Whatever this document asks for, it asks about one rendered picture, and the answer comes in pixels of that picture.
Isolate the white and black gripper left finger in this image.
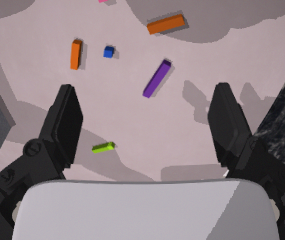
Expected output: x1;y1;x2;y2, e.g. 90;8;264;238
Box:
0;84;83;240

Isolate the small blue block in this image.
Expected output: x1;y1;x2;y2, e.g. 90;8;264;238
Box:
104;46;114;58

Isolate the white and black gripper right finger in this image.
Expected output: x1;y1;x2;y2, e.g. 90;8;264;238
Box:
207;82;285;240

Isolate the lime green rod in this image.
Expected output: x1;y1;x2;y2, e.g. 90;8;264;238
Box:
92;142;115;153

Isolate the purple rod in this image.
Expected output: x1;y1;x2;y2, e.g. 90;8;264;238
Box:
143;60;171;98

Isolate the orange rectangular bar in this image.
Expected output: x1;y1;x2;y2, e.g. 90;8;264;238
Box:
70;40;82;70
147;14;185;35

